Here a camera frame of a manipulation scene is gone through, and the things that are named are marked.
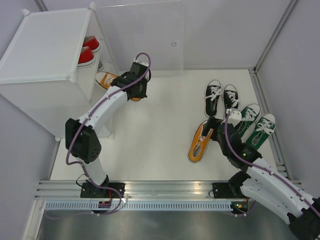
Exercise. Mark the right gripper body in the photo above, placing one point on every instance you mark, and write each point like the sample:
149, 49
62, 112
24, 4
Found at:
212, 123

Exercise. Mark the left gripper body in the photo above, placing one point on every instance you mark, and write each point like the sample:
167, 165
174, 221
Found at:
143, 91

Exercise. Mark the orange sneaker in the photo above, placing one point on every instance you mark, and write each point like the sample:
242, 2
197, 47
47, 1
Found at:
198, 145
104, 79

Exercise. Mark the black sneaker back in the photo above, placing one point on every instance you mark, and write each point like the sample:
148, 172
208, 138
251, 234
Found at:
230, 97

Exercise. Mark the black sneaker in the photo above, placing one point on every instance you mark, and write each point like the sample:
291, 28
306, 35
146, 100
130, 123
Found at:
230, 97
213, 92

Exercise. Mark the green sneaker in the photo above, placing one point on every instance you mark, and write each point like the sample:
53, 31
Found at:
263, 129
249, 115

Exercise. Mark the grey sneaker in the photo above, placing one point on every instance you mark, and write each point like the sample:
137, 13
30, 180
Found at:
100, 66

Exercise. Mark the red sneaker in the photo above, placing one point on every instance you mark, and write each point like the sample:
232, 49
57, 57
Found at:
92, 43
86, 57

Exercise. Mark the transparent cabinet door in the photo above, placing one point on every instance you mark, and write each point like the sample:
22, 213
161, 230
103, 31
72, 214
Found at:
148, 31

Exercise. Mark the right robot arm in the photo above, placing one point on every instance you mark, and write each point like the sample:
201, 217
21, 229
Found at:
258, 180

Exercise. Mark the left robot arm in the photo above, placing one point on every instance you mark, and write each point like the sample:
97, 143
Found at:
81, 135

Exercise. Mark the white plastic shoe cabinet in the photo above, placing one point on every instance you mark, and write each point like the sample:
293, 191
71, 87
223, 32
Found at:
39, 73

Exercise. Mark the black sneaker front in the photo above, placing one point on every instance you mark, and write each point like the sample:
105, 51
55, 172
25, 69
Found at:
213, 92

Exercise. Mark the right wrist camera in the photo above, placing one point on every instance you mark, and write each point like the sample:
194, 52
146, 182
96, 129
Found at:
234, 116

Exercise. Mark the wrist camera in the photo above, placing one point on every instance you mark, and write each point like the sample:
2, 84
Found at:
144, 63
234, 116

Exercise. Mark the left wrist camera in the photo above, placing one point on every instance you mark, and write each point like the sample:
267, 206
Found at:
144, 63

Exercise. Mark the aluminium corner frame right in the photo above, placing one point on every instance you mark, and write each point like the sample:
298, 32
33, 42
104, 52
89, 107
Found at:
257, 81

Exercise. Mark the aluminium corner frame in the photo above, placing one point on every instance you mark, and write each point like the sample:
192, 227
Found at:
257, 81
41, 6

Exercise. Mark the aluminium corner frame left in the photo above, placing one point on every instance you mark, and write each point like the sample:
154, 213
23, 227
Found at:
41, 6

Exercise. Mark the white slotted cable duct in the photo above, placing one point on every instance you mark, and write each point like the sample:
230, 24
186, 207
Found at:
95, 205

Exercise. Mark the aluminium mounting rail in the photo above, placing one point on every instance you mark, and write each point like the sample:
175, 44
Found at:
133, 190

